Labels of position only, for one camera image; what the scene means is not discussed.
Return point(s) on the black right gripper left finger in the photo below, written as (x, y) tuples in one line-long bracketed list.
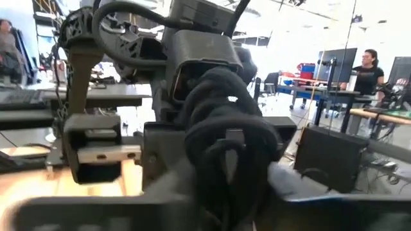
[(96, 215)]

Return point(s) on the black office chair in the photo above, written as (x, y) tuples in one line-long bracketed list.
[(272, 80)]

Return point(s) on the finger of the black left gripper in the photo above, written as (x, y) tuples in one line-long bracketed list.
[(96, 123), (285, 134)]

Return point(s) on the blue storage bin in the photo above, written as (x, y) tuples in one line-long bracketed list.
[(309, 68)]

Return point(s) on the blue work table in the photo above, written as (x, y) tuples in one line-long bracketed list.
[(302, 91)]

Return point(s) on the wooden work table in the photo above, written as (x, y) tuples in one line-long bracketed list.
[(385, 117)]

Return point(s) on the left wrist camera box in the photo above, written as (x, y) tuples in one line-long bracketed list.
[(202, 45)]

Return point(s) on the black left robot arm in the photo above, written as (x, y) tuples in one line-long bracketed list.
[(199, 14)]

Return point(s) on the black box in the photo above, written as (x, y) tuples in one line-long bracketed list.
[(330, 160)]

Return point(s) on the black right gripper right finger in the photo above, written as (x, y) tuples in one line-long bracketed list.
[(337, 215)]

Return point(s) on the person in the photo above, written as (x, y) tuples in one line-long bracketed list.
[(9, 48), (367, 78)]

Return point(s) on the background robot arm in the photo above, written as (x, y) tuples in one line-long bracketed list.
[(390, 91)]

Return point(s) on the dark desk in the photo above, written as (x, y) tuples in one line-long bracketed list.
[(122, 96)]

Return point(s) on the red storage bin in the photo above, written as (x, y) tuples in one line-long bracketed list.
[(300, 75)]

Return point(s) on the black keyboard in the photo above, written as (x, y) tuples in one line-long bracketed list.
[(22, 97)]

